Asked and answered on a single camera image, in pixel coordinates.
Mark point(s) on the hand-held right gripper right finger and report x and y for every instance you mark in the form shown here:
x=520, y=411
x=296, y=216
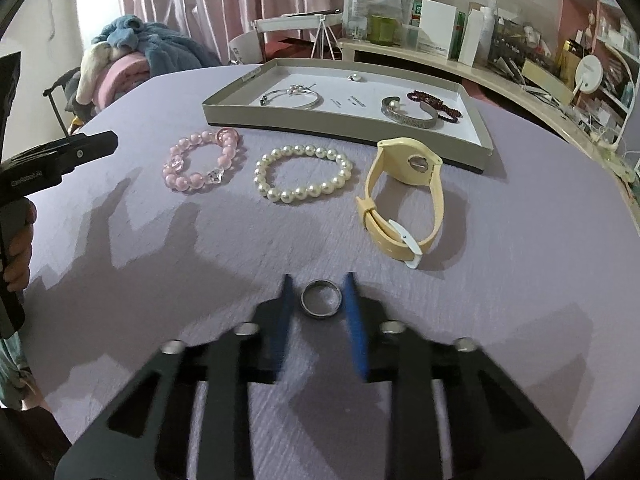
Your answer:
x=356, y=330

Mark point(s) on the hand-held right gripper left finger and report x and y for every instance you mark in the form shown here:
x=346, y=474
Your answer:
x=280, y=330

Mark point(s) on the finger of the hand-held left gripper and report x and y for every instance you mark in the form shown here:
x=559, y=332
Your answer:
x=90, y=147

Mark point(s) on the thin silver bangle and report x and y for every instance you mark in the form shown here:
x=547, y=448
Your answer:
x=312, y=103

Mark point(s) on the grey shallow box tray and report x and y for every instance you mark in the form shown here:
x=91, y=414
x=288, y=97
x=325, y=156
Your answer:
x=360, y=90

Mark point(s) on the person's left hand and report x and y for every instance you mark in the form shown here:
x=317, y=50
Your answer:
x=17, y=255

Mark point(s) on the black wooden chair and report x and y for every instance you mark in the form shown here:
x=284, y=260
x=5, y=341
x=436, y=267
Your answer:
x=60, y=95

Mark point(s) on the white fluffy cloth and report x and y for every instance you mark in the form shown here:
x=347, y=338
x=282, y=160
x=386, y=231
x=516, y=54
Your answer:
x=92, y=72

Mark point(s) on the pink folded blanket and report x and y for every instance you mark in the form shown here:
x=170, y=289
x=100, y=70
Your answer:
x=125, y=77

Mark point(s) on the blue fleece blanket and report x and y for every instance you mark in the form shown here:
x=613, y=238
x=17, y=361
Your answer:
x=170, y=45

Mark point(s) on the cream yellow wristwatch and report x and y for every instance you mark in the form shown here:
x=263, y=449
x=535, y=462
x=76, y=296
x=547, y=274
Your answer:
x=415, y=162

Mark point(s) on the pink curtain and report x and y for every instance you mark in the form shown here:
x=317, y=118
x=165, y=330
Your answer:
x=225, y=5

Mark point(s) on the green patterned clothing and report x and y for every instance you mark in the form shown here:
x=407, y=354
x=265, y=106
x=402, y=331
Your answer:
x=12, y=375

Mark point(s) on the white chair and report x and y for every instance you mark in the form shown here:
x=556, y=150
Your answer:
x=285, y=22

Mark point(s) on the green glass jar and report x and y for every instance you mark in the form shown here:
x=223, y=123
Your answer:
x=385, y=30

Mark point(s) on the white square box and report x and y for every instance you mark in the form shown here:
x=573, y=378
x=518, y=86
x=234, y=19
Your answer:
x=437, y=27

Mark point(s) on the tall white carton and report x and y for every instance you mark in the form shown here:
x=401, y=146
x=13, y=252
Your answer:
x=472, y=37

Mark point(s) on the beige flat box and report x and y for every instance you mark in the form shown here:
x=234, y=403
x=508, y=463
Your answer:
x=547, y=80

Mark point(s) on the clear drawer organiser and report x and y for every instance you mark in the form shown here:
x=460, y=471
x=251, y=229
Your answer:
x=520, y=40

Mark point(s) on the round white table mirror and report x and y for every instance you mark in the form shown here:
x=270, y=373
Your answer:
x=590, y=74

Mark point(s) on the pink and white shelf unit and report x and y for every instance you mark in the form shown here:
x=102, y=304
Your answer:
x=615, y=20

